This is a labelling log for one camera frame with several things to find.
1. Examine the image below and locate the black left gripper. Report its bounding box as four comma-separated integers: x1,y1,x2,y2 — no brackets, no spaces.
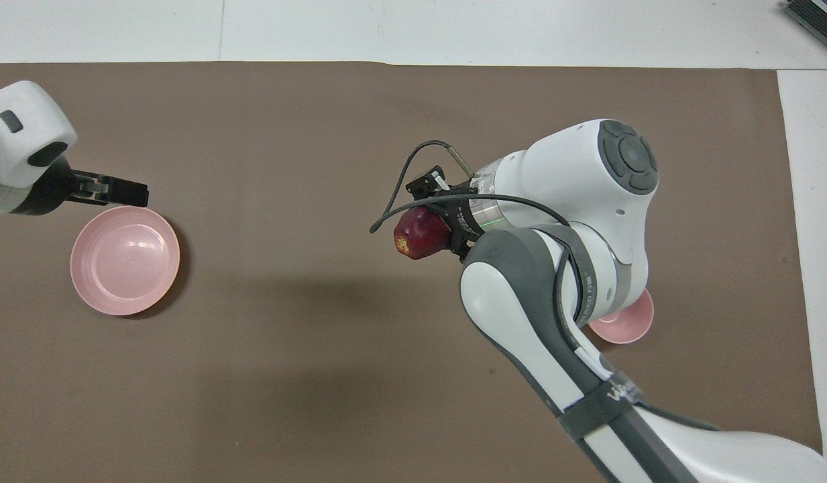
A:
11,156,150,217

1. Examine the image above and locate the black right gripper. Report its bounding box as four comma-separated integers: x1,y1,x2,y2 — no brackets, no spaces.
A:
406,166,486,264

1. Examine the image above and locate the dark red apple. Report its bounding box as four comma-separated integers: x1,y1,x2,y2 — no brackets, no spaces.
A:
394,207,451,260

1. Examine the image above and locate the pink plate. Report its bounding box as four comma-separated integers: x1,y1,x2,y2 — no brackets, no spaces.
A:
70,205,181,317

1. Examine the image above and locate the pink bowl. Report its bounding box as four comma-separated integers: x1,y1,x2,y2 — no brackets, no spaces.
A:
588,288,655,345

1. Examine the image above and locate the brown paper table mat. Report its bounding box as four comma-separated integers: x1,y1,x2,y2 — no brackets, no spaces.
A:
0,62,827,483

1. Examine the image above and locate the black ribbed device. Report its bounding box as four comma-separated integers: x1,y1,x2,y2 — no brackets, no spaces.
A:
781,0,827,41

